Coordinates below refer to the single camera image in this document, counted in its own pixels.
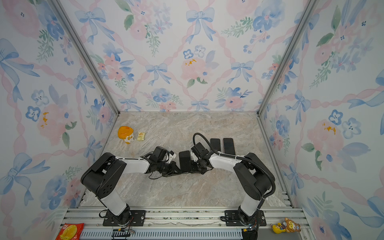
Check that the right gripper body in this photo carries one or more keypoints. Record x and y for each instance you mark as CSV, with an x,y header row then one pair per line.
x,y
197,167

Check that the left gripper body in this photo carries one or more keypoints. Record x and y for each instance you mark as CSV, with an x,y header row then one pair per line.
x,y
168,170

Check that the black phone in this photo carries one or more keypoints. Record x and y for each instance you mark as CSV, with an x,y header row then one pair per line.
x,y
185,161
215,144

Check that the black phone screen up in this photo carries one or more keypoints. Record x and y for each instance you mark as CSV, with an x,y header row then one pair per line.
x,y
229,147

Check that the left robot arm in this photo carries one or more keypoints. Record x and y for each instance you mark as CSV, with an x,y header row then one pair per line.
x,y
104,174

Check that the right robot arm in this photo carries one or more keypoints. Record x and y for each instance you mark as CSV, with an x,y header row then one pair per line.
x,y
256,179

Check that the small yellow snack packet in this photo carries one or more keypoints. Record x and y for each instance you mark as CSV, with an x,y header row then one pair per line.
x,y
141,136

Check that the orange lid yogurt cup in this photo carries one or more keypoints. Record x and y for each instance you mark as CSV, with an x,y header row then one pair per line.
x,y
126,134

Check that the yellow and brown plush toy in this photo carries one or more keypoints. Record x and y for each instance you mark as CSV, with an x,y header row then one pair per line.
x,y
287,226

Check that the red chip bag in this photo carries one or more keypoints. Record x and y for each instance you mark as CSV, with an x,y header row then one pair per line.
x,y
70,232

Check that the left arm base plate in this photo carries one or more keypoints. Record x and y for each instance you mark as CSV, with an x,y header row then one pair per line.
x,y
133,218

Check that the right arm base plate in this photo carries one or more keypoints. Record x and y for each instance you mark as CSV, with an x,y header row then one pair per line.
x,y
237,218

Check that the aluminium rail frame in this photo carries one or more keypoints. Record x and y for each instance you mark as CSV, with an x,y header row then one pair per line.
x,y
203,223

